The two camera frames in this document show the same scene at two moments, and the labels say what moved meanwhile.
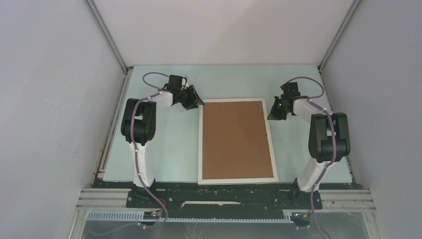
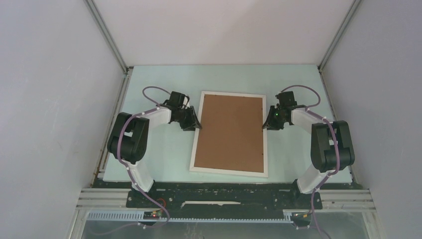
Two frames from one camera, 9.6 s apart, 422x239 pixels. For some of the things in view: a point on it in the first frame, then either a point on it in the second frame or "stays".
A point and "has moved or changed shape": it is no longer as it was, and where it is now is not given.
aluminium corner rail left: [108, 35] stays
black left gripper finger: [199, 101] -> [196, 122]
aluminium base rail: [350, 199] stays
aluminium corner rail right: [354, 6] stays
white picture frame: [275, 178] -> [232, 140]
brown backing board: [235, 143] has moved or changed shape
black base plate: [161, 201] stays
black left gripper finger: [194, 106] -> [186, 128]
